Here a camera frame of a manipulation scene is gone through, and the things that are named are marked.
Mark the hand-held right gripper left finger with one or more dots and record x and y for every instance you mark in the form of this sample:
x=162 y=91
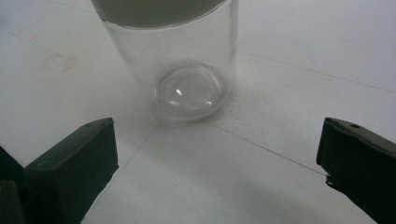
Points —
x=74 y=161

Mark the white paper sheet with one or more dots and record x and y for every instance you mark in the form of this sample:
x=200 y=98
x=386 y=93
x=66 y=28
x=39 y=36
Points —
x=280 y=93

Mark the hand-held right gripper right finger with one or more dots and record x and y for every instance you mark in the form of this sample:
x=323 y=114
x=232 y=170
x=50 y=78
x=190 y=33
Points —
x=361 y=158

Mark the beige round jar lid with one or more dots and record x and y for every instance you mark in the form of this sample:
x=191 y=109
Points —
x=149 y=11

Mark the clear glass jar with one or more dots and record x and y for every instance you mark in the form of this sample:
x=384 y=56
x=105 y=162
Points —
x=174 y=68

